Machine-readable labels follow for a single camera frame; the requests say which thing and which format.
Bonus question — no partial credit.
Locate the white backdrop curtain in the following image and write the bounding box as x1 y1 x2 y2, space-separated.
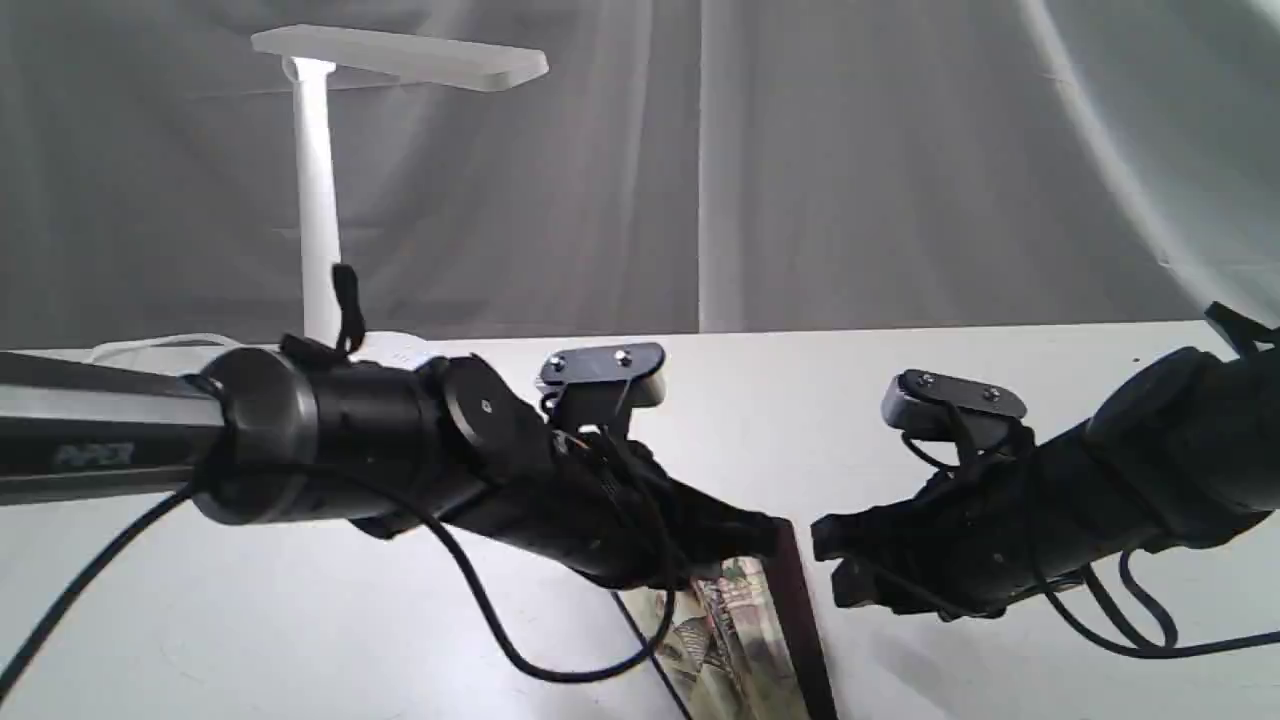
1 1 1279 348

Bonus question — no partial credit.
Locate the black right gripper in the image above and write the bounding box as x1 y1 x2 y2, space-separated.
810 439 1091 619

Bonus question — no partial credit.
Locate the white desk lamp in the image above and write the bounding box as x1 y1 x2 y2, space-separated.
250 24 550 345

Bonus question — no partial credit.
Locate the white lamp power cord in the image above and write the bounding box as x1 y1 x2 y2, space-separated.
84 333 246 363

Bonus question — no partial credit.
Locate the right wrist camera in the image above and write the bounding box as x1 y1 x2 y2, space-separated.
879 369 1028 451

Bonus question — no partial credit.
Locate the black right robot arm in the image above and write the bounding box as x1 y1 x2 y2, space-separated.
810 347 1279 618

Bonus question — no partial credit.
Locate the painted paper folding fan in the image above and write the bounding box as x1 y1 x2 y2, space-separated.
646 520 838 719

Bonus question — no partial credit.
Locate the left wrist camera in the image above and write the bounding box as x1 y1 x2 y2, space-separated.
536 342 667 439

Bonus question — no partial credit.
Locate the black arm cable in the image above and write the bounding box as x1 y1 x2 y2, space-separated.
0 460 691 720
1020 544 1280 661

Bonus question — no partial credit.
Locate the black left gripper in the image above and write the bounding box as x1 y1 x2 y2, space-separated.
445 430 783 591

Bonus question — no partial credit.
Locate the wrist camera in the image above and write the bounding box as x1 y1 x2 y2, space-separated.
879 369 1028 451
536 342 667 439

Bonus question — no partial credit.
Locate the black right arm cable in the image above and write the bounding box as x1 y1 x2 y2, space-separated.
1020 544 1280 661

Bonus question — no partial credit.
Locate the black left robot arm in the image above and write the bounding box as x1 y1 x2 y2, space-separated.
3 341 780 591

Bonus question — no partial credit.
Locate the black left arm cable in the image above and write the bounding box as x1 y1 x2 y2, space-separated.
0 460 691 720

